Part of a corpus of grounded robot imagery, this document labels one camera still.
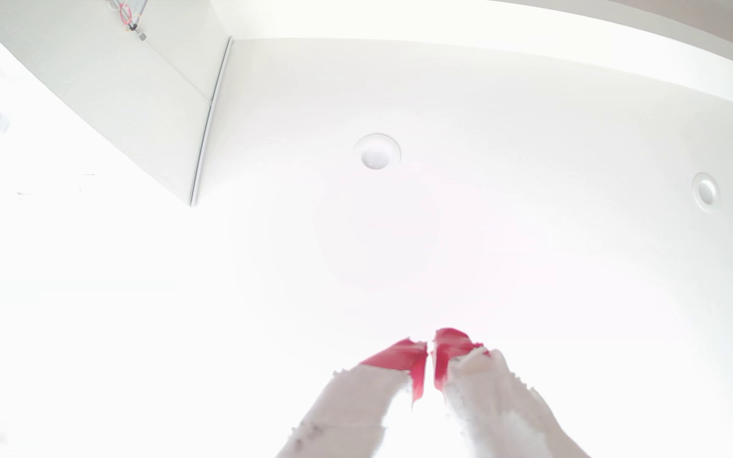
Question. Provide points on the round recessed ceiling light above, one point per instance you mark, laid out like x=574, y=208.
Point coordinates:
x=376, y=152
x=705, y=191

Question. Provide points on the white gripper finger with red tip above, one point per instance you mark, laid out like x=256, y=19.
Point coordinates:
x=354, y=407
x=500, y=407

